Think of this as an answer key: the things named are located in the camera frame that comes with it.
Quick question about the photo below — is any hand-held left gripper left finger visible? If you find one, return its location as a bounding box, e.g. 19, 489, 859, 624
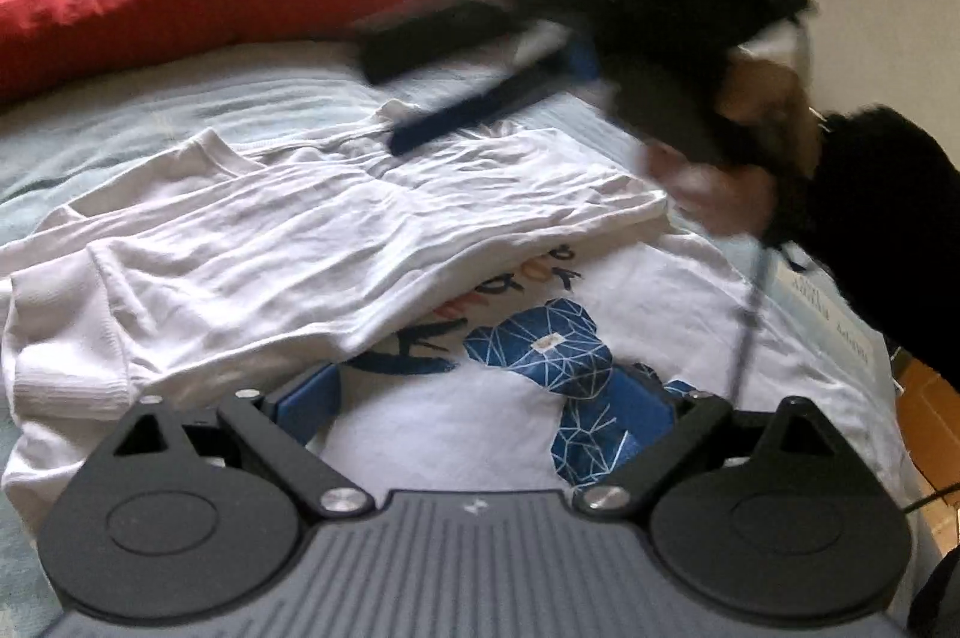
111, 364, 376, 520

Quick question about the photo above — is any black cable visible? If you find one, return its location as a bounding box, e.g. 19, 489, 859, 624
900, 486, 960, 516

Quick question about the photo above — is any red duvet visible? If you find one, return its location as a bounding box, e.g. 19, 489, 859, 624
0, 0, 512, 104

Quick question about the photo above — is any person's right hand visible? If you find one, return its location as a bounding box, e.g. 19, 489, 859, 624
645, 57, 823, 236

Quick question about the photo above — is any person's right forearm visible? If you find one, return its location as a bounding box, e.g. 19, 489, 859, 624
765, 106, 960, 378

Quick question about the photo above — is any white printed t-shirt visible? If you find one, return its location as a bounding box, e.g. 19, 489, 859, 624
0, 98, 925, 534

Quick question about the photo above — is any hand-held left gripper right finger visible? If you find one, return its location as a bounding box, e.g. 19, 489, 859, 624
574, 369, 850, 520

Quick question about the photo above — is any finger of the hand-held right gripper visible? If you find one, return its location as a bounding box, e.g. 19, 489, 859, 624
386, 42, 601, 157
352, 0, 571, 85

